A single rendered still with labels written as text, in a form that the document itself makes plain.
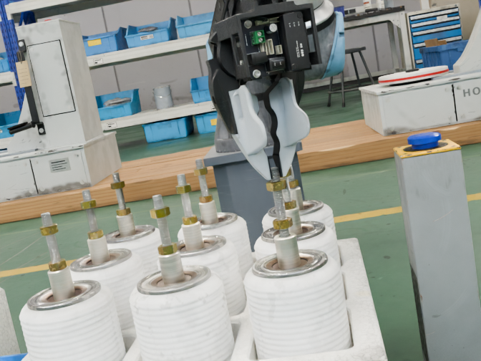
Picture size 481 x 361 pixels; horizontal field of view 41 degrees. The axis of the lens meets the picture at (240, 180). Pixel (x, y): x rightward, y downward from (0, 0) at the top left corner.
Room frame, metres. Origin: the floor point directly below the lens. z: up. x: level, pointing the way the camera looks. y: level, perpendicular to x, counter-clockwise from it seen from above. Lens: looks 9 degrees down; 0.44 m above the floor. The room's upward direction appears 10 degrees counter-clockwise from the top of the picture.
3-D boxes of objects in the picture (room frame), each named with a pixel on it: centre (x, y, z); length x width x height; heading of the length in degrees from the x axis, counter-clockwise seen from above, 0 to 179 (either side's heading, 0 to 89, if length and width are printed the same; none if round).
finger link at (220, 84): (0.61, -0.01, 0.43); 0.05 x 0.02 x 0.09; 108
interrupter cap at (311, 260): (0.61, -0.03, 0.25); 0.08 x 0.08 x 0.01
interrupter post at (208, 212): (0.86, 0.05, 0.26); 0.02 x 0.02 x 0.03
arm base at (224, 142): (1.27, -0.04, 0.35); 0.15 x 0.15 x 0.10
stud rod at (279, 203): (0.61, -0.03, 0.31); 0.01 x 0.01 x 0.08
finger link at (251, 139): (0.59, -0.02, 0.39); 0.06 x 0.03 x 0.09; 18
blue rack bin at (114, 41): (5.66, 0.96, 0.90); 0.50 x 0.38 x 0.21; 176
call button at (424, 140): (0.78, -0.23, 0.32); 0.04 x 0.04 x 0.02
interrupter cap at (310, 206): (0.84, -0.07, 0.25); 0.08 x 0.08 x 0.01
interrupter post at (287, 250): (0.61, -0.03, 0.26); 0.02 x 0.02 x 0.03
